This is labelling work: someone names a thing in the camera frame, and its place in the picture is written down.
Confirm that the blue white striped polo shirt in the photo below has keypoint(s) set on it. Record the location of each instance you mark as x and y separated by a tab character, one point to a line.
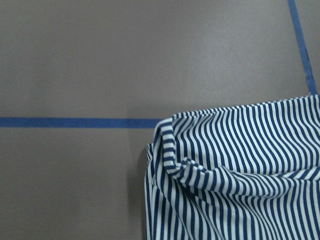
248	172

